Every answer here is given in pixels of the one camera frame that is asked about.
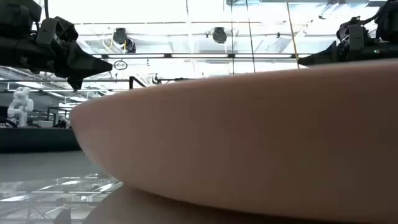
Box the yellow hanging rope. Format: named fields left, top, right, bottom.
left=285, top=0, right=300, bottom=70

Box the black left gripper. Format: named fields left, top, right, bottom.
left=18, top=36, right=113, bottom=91

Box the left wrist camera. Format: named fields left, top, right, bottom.
left=36, top=16, right=79, bottom=47

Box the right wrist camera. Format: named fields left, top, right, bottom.
left=335, top=17, right=365, bottom=52

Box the dark hanging device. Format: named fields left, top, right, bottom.
left=124, top=37, right=137, bottom=54

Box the black round ceiling fixture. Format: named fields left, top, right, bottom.
left=211, top=26, right=228, bottom=45
left=112, top=27, right=128, bottom=45

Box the black light strip rail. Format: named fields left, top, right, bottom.
left=90, top=52, right=312, bottom=60

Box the large peach plate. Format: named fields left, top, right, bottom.
left=68, top=58, right=398, bottom=223

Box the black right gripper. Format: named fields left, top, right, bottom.
left=297, top=39, right=376, bottom=67

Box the thin black hanging cable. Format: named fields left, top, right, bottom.
left=230, top=0, right=234, bottom=75

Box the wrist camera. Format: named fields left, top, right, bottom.
left=335, top=17, right=365, bottom=52
left=36, top=16, right=79, bottom=47

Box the black curved hose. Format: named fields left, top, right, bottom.
left=0, top=116, right=18, bottom=128

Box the black angled bracket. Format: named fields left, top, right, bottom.
left=129, top=75, right=147, bottom=90

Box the yellow ceiling cable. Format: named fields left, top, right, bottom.
left=102, top=30, right=115, bottom=50

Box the black metal frame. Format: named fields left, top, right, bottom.
left=46, top=106, right=73, bottom=128

